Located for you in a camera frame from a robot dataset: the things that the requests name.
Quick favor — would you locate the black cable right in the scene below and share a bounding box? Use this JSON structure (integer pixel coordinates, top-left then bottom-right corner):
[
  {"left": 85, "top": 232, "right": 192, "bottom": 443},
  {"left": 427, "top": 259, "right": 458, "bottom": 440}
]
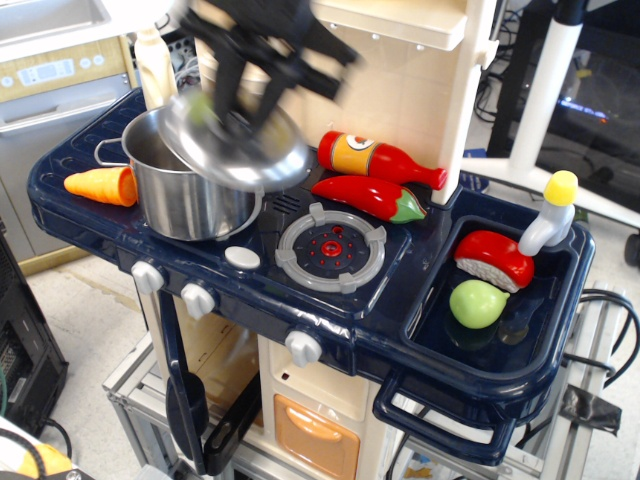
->
[{"left": 562, "top": 288, "right": 640, "bottom": 391}]

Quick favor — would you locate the yellow object bottom left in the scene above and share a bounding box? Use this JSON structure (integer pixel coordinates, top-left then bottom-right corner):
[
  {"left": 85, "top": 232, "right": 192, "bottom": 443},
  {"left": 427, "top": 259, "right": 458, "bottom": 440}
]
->
[{"left": 17, "top": 444, "right": 73, "bottom": 479}]

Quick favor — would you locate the red toy sushi piece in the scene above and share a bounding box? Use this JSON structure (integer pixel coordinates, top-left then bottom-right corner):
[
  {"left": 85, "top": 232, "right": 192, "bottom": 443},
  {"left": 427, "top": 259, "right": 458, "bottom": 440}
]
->
[{"left": 454, "top": 230, "right": 535, "bottom": 293}]

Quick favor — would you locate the navy toy kitchen counter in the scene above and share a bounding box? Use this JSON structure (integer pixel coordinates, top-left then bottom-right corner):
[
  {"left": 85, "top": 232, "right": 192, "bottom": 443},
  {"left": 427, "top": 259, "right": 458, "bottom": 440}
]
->
[{"left": 27, "top": 87, "right": 597, "bottom": 416}]

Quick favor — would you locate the grey stove knob middle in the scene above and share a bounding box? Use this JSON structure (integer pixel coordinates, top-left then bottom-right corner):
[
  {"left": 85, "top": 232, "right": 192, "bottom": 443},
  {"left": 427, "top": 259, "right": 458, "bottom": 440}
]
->
[{"left": 181, "top": 283, "right": 216, "bottom": 320}]

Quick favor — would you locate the grey oval button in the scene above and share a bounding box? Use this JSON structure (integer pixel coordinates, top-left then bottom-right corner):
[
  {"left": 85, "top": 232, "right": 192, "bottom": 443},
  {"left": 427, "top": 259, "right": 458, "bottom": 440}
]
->
[{"left": 224, "top": 246, "right": 261, "bottom": 270}]

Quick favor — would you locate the green toy pear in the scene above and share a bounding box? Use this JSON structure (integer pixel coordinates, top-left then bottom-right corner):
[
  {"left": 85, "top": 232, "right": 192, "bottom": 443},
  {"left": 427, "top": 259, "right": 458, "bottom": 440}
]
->
[{"left": 449, "top": 280, "right": 510, "bottom": 330}]

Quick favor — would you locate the orange toy oven drawer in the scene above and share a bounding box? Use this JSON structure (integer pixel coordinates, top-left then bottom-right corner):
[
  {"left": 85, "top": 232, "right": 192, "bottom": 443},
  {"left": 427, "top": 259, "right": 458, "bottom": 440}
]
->
[{"left": 274, "top": 395, "right": 360, "bottom": 479}]

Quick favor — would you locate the red toy chili pepper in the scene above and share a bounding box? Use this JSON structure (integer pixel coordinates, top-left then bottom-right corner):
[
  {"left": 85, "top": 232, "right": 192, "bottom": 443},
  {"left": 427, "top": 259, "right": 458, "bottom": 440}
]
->
[{"left": 311, "top": 175, "right": 427, "bottom": 224}]

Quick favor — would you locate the red toy ketchup bottle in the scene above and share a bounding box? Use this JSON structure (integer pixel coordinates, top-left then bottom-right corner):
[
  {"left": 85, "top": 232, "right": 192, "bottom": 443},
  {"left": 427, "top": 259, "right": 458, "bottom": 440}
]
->
[{"left": 317, "top": 131, "right": 448, "bottom": 190}]

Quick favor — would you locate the grey stove knob right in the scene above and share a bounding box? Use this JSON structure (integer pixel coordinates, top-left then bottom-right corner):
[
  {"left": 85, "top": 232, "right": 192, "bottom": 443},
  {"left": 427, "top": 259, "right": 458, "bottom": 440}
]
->
[{"left": 285, "top": 330, "right": 322, "bottom": 368}]

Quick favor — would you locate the black computer case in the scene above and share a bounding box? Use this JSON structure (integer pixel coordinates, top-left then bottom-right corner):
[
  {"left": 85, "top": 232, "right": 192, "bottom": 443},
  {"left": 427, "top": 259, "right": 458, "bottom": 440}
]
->
[{"left": 1, "top": 239, "right": 68, "bottom": 436}]

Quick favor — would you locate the grey stove knob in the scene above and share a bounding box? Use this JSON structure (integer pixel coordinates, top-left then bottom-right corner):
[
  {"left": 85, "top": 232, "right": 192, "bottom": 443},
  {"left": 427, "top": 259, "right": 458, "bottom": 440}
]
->
[
  {"left": 181, "top": 283, "right": 216, "bottom": 320},
  {"left": 285, "top": 330, "right": 322, "bottom": 368},
  {"left": 131, "top": 261, "right": 165, "bottom": 295}
]

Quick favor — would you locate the orange toy carrot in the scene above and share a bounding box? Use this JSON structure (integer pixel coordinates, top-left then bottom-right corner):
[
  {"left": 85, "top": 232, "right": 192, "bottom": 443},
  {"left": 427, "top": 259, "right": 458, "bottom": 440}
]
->
[{"left": 64, "top": 166, "right": 138, "bottom": 207}]

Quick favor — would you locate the navy towel bar handle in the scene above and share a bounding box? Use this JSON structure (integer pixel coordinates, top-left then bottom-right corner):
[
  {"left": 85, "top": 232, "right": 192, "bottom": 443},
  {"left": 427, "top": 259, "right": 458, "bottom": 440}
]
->
[{"left": 372, "top": 372, "right": 517, "bottom": 467}]

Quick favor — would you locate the white stand frame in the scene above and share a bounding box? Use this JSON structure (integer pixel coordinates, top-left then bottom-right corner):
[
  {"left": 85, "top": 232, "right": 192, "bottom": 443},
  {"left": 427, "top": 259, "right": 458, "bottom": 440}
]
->
[{"left": 459, "top": 0, "right": 640, "bottom": 229}]

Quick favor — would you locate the grey appliance with display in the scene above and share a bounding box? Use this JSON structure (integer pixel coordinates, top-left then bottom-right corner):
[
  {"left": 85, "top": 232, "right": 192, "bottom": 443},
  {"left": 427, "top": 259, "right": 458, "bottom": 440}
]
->
[{"left": 0, "top": 0, "right": 146, "bottom": 264}]

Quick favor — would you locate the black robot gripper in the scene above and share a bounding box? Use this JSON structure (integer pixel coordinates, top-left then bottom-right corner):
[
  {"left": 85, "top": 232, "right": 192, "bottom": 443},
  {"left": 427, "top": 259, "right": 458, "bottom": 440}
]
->
[{"left": 177, "top": 1, "right": 358, "bottom": 134}]

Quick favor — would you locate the cream toy kitchen cabinet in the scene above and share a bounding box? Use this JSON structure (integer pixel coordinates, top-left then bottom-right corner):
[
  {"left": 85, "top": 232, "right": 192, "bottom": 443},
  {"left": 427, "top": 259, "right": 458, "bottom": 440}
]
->
[{"left": 188, "top": 0, "right": 501, "bottom": 206}]

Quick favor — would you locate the grey toy stove burner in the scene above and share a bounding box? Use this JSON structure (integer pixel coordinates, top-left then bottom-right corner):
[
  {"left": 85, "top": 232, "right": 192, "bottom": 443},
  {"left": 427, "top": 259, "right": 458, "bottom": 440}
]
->
[{"left": 275, "top": 203, "right": 387, "bottom": 294}]

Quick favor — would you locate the aluminium frame cart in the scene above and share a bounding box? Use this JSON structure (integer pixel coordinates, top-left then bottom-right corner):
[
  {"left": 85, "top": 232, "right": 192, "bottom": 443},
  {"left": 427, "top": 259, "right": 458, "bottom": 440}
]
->
[{"left": 102, "top": 282, "right": 636, "bottom": 480}]

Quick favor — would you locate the cream toy bottle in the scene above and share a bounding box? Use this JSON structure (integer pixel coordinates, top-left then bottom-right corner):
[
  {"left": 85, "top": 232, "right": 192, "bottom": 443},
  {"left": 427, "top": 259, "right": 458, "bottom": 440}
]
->
[{"left": 134, "top": 27, "right": 177, "bottom": 110}]

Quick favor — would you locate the grey stove knob left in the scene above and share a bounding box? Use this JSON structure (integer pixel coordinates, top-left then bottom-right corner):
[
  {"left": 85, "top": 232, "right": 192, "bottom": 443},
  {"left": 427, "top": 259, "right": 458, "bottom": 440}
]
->
[{"left": 131, "top": 261, "right": 165, "bottom": 295}]

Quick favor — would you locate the stainless steel pot lid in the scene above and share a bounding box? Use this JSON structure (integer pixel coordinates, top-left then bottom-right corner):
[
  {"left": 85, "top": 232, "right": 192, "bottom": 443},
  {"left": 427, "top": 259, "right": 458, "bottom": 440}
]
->
[{"left": 158, "top": 91, "right": 312, "bottom": 193}]

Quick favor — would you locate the grey toy faucet yellow cap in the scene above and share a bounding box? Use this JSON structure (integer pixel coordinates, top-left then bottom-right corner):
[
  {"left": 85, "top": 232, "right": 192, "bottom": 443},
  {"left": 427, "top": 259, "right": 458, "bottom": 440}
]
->
[{"left": 518, "top": 170, "right": 578, "bottom": 256}]

